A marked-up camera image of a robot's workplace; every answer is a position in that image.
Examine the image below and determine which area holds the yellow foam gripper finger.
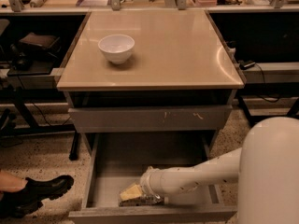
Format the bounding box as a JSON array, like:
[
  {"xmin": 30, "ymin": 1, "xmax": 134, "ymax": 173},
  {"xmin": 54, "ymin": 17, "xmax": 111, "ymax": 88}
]
[{"xmin": 120, "ymin": 184, "xmax": 143, "ymax": 202}]

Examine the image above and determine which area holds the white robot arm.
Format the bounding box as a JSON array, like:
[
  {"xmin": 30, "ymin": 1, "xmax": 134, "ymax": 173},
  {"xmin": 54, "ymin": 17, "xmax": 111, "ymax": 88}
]
[{"xmin": 120, "ymin": 117, "xmax": 299, "ymax": 224}]

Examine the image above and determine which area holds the grey open middle drawer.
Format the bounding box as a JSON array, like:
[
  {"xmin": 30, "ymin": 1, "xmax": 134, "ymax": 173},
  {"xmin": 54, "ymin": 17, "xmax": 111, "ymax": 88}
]
[{"xmin": 70, "ymin": 132, "xmax": 236, "ymax": 224}]

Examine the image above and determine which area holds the grey closed top drawer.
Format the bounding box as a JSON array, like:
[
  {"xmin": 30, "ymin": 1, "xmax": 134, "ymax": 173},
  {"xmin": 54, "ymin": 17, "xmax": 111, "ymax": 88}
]
[{"xmin": 69, "ymin": 105, "xmax": 232, "ymax": 133}]

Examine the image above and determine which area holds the grey drawer cabinet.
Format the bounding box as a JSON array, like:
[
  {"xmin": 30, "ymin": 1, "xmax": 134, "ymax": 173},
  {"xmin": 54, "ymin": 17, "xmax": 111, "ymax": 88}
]
[{"xmin": 57, "ymin": 9, "xmax": 244, "ymax": 147}]

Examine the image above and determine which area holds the black leather boot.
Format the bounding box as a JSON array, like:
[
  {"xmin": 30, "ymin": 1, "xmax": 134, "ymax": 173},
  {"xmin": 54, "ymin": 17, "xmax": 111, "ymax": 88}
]
[{"xmin": 0, "ymin": 175, "xmax": 74, "ymax": 218}]

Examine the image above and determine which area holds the white ceramic bowl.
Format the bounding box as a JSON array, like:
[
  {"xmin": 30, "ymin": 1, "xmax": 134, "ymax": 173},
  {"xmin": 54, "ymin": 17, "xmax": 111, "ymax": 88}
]
[{"xmin": 98, "ymin": 35, "xmax": 135, "ymax": 64}]

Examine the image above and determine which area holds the black power adapter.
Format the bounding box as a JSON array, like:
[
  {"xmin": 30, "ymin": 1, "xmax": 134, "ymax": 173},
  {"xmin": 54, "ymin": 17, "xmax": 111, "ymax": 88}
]
[{"xmin": 239, "ymin": 60, "xmax": 255, "ymax": 70}]

